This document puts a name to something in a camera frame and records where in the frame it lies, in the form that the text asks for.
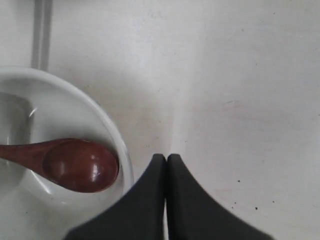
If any wooden chopstick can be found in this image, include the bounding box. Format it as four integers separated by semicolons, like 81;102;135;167
31;0;54;71

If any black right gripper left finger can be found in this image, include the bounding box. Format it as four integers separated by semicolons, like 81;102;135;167
65;153;166;240

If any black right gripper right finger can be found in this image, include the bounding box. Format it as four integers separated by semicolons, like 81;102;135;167
166;154;272;240

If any white floral ceramic dish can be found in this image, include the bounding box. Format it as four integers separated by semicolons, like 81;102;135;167
0;66;133;240

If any brown wooden spoon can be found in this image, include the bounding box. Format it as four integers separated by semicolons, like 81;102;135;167
0;138;120;193

